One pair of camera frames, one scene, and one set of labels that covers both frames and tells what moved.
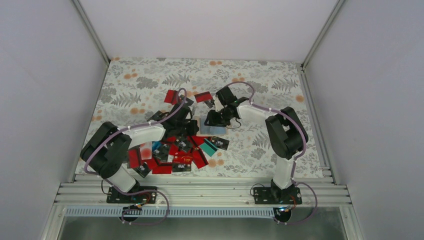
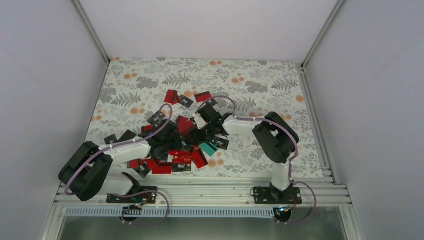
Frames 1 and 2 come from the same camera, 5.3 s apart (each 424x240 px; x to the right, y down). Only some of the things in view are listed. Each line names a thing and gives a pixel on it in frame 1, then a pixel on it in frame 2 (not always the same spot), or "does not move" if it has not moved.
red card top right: [203, 97] does not move
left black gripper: [193, 130] → [176, 145]
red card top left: [171, 97] does not move
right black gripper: [213, 120] → [198, 138]
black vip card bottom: [181, 167] does not move
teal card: [208, 147] does not move
